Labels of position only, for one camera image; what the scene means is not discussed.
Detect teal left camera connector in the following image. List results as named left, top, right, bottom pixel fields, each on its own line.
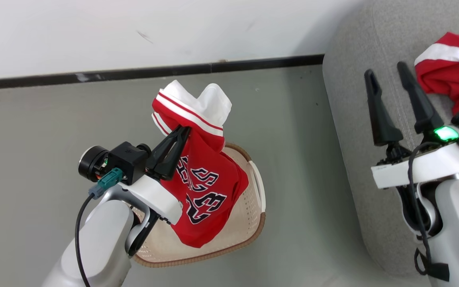
left=89, top=168, right=123, bottom=199

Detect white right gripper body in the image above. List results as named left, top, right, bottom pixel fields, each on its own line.
left=371, top=126, right=459, bottom=189

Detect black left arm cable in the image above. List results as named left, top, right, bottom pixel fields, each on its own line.
left=75, top=194, right=94, bottom=287

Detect cream laundry basket brown rim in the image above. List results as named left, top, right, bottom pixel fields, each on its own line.
left=133, top=143, right=266, bottom=267

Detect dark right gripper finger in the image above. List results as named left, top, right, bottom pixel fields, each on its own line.
left=364, top=69, right=404, bottom=147
left=397, top=61, right=444, bottom=134

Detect red number 23 jersey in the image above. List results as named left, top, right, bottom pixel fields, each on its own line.
left=151, top=80, right=250, bottom=248

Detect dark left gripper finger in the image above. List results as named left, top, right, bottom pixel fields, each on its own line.
left=146, top=127, right=182, bottom=171
left=159, top=128, right=191, bottom=181

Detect red shorts with white band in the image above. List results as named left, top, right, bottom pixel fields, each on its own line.
left=414, top=32, right=459, bottom=117

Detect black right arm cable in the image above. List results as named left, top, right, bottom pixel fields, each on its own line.
left=408, top=142, right=450, bottom=281

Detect grey fabric sofa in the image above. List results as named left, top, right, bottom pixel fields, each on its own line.
left=323, top=0, right=459, bottom=277

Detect black baseboard strip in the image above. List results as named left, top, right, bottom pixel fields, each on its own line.
left=0, top=54, right=324, bottom=90

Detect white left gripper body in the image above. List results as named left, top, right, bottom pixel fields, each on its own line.
left=118, top=175, right=183, bottom=224

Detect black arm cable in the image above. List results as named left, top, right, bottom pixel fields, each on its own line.
left=408, top=142, right=450, bottom=281
left=75, top=194, right=94, bottom=287

